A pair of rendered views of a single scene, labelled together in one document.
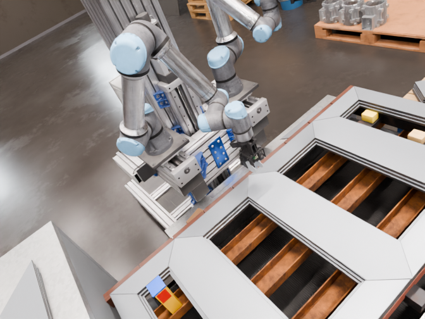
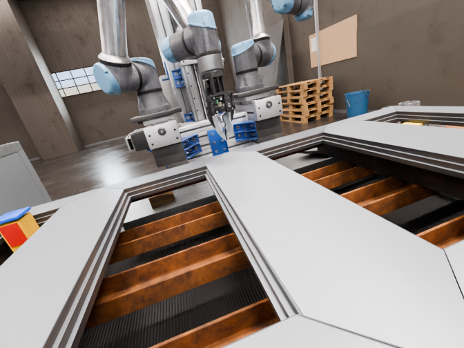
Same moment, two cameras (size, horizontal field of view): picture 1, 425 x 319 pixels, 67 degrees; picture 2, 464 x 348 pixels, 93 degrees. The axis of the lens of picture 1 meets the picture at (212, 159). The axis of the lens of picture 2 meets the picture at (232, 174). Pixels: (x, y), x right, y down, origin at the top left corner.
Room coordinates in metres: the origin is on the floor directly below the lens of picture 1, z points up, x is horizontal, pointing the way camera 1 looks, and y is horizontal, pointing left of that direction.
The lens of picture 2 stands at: (0.28, -0.27, 1.06)
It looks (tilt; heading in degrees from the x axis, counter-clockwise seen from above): 21 degrees down; 10
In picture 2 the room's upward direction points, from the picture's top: 13 degrees counter-clockwise
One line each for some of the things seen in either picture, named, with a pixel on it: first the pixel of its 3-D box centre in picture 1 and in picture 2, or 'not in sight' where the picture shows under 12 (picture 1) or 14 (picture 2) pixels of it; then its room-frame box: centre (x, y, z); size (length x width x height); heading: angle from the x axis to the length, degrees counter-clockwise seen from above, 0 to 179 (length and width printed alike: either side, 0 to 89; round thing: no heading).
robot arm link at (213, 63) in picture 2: (243, 132); (211, 65); (1.00, -0.16, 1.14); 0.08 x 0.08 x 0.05
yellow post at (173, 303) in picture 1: (167, 298); (33, 248); (0.71, 0.39, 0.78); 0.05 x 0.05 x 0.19; 21
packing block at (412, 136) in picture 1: (417, 137); not in sight; (0.90, -0.86, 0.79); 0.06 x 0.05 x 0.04; 21
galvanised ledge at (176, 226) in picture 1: (266, 164); (266, 172); (1.28, -0.26, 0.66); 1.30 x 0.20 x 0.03; 111
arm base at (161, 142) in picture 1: (155, 137); (152, 101); (1.34, 0.21, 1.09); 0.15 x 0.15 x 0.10
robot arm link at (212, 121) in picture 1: (214, 119); (184, 46); (1.06, -0.07, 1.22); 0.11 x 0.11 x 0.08; 63
